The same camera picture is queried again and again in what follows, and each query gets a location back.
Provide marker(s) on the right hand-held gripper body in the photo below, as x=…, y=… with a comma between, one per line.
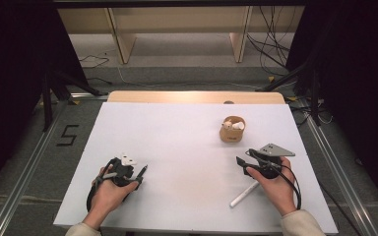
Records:
x=275, y=150

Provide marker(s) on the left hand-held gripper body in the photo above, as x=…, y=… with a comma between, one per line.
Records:
x=121, y=170

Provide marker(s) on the round wooden pen holder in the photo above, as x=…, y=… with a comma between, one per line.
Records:
x=231, y=136

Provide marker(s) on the thick white marker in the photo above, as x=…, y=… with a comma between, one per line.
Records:
x=238, y=126

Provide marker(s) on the slim white pen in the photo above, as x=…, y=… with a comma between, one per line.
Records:
x=242, y=196

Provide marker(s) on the person's left hand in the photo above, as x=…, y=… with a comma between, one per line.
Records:
x=106, y=200

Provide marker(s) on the person's right hand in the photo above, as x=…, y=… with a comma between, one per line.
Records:
x=277, y=193

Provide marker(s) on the small cream animal figurine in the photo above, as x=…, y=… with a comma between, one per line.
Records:
x=226, y=125

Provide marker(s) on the yellow tape piece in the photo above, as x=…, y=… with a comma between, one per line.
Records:
x=292, y=98
x=75, y=102
x=271, y=79

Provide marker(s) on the white table cover board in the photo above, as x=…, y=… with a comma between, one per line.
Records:
x=183, y=137

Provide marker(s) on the black tripod stand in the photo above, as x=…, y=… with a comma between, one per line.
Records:
x=314, y=98
x=47, y=105

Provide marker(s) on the black curtain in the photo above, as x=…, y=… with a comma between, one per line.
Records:
x=13, y=82
x=361, y=82

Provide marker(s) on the light wooden bench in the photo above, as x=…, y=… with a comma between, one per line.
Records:
x=177, y=19

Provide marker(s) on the aluminium floor rail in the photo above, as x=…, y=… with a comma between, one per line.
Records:
x=341, y=173
x=23, y=183

